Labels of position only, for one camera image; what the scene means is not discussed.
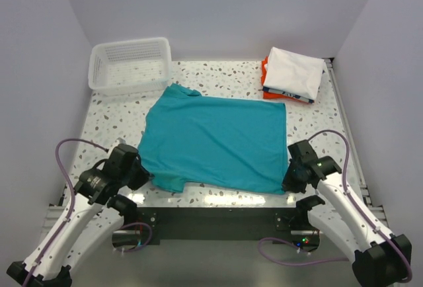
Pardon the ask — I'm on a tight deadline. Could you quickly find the teal t-shirt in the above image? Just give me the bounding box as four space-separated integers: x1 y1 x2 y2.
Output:
138 84 288 194

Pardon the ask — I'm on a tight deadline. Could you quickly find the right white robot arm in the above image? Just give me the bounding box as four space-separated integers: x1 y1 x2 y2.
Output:
282 140 412 286

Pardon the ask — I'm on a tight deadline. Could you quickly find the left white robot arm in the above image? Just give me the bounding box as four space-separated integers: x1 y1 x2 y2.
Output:
7 140 153 286

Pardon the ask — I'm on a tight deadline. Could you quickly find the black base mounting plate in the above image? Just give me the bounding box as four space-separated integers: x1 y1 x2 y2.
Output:
135 208 322 249

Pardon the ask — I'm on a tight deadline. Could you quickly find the folded orange t-shirt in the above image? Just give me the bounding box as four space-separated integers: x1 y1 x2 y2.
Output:
260 56 314 104

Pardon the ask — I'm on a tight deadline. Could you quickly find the folded white t-shirt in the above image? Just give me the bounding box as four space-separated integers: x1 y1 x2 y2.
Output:
264 47 326 101

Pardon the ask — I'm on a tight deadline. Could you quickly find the white plastic basket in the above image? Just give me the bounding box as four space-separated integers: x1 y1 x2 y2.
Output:
88 37 172 96

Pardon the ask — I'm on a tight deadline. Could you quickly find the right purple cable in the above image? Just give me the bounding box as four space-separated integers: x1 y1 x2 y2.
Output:
257 130 414 283

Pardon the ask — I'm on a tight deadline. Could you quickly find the aluminium rail frame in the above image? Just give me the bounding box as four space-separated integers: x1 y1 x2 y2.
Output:
325 58 389 226

